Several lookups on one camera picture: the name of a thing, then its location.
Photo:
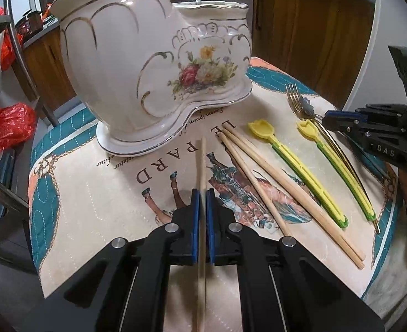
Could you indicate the wooden chopstick pair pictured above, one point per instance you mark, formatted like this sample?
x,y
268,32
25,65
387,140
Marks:
x,y
293,199

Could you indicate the wooden kitchen cabinet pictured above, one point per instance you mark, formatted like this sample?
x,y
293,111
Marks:
x,y
310,34
51,69

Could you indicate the small silver spoon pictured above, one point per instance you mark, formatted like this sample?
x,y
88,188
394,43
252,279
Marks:
x,y
307,105

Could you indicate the red plastic bag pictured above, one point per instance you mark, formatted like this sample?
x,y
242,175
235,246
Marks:
x,y
6,128
8,45

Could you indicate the chrome metal rack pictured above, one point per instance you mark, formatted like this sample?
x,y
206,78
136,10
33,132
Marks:
x,y
23,52

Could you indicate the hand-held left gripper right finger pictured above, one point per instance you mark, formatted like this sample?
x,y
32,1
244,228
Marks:
x,y
211,228

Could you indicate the white floral ceramic utensil holder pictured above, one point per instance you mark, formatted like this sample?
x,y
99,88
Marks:
x,y
120,76

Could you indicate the printed quilted table mat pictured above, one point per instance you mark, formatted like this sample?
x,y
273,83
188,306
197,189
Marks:
x,y
86,197

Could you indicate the dark countertop cooker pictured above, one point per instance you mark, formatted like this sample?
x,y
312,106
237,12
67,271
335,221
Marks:
x,y
32,20

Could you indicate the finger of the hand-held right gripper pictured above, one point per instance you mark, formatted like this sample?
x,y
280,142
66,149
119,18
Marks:
x,y
366,135
335,116

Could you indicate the gold fork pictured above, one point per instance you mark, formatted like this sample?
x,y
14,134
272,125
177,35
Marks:
x,y
295,105

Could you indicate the dark metal frame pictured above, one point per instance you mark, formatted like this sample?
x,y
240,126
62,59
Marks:
x,y
6,200

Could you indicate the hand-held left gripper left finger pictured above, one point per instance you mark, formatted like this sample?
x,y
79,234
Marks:
x,y
195,221

